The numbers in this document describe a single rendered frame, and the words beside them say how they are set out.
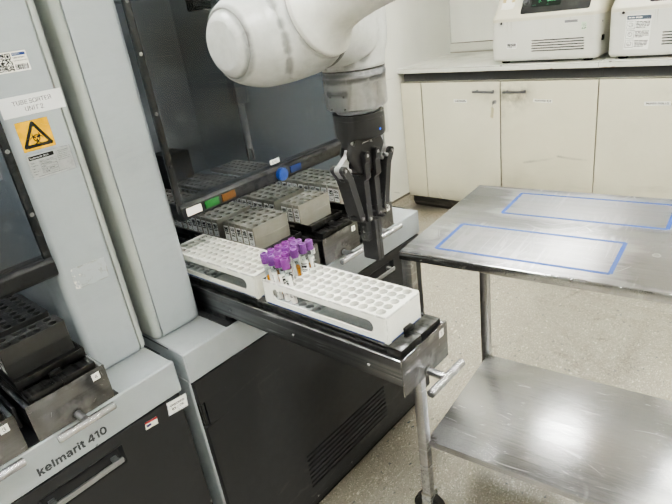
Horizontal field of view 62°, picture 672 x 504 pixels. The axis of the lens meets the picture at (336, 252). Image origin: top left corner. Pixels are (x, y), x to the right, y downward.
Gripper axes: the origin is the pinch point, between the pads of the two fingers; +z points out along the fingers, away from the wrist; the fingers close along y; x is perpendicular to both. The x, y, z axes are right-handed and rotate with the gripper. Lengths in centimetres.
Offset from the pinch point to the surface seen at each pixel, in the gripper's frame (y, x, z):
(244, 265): 2.0, -32.9, 11.3
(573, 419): -53, 15, 69
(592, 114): -229, -41, 33
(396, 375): 6.6, 7.3, 19.9
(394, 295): -2.7, 1.2, 11.7
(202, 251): 1.6, -47.7, 11.2
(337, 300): 3.1, -6.7, 11.8
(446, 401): -70, -33, 97
